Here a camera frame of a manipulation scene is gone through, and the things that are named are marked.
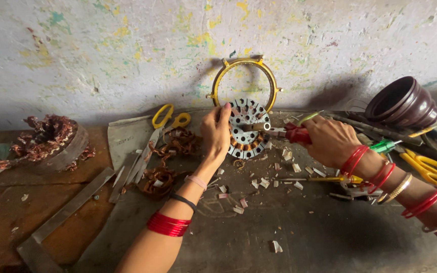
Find person's right hand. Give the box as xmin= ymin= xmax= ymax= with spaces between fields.
xmin=300 ymin=115 xmax=362 ymax=170

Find person's left hand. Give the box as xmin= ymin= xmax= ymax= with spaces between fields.
xmin=200 ymin=102 xmax=233 ymax=172

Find red-handled pliers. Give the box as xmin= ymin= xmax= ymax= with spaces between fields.
xmin=267 ymin=122 xmax=313 ymax=145

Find round metal fan stator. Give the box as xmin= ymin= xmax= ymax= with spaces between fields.
xmin=227 ymin=99 xmax=272 ymax=159

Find thin red bangles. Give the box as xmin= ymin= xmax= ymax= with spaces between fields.
xmin=401 ymin=188 xmax=437 ymax=219
xmin=340 ymin=145 xmax=370 ymax=178
xmin=366 ymin=161 xmax=397 ymax=194

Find scattered white paper bits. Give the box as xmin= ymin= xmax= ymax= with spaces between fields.
xmin=216 ymin=142 xmax=327 ymax=254

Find pink wrist band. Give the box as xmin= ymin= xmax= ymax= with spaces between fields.
xmin=185 ymin=175 xmax=208 ymax=191

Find small dark metal tool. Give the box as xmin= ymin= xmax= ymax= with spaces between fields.
xmin=329 ymin=189 xmax=378 ymax=202

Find black wrist band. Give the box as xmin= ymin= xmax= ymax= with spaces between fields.
xmin=169 ymin=193 xmax=197 ymax=213

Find grey paper sheet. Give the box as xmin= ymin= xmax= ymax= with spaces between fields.
xmin=107 ymin=115 xmax=155 ymax=172

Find brown plastic bowl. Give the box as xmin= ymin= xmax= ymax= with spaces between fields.
xmin=365 ymin=76 xmax=437 ymax=128

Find heap of dark hand tools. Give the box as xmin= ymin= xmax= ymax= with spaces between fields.
xmin=325 ymin=110 xmax=437 ymax=169

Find gold metal bangle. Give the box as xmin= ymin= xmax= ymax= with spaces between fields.
xmin=377 ymin=172 xmax=413 ymax=205

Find bundle of thin metal strips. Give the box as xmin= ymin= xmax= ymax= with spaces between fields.
xmin=108 ymin=153 xmax=140 ymax=204

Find stack of red bangles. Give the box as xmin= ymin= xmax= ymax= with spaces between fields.
xmin=146 ymin=211 xmax=192 ymax=238

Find old stator with burnt winding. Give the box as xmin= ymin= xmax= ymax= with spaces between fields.
xmin=0 ymin=115 xmax=96 ymax=173

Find long flat metal bar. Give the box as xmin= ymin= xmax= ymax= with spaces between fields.
xmin=16 ymin=166 xmax=116 ymax=273

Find yellow-green tool handle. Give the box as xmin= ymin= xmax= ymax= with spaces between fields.
xmin=297 ymin=110 xmax=324 ymax=126

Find yellow metal ring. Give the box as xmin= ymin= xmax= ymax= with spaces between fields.
xmin=206 ymin=55 xmax=283 ymax=114

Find yellow-handled screwdriver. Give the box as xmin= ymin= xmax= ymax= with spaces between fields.
xmin=279 ymin=175 xmax=364 ymax=185

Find tangle of copper wire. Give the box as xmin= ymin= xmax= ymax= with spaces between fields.
xmin=138 ymin=127 xmax=204 ymax=200

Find yellow-handled scissors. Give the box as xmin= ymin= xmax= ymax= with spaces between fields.
xmin=125 ymin=104 xmax=192 ymax=185
xmin=399 ymin=148 xmax=437 ymax=190

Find green-handled screwdriver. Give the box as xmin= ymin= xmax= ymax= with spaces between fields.
xmin=369 ymin=139 xmax=403 ymax=154

